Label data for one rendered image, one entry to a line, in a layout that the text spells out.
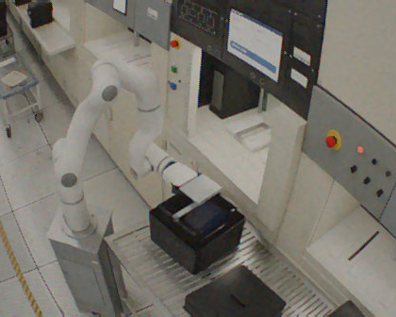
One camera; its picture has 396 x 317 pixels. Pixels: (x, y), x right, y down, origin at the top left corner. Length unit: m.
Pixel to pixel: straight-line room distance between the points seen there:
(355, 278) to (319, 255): 0.23
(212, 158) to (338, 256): 0.83
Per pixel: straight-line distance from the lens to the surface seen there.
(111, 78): 1.45
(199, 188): 1.65
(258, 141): 2.20
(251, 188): 1.99
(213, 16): 1.76
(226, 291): 1.62
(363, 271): 1.80
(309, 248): 1.80
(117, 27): 3.50
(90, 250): 1.86
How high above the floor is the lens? 2.22
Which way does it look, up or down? 40 degrees down
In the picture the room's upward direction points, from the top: 4 degrees clockwise
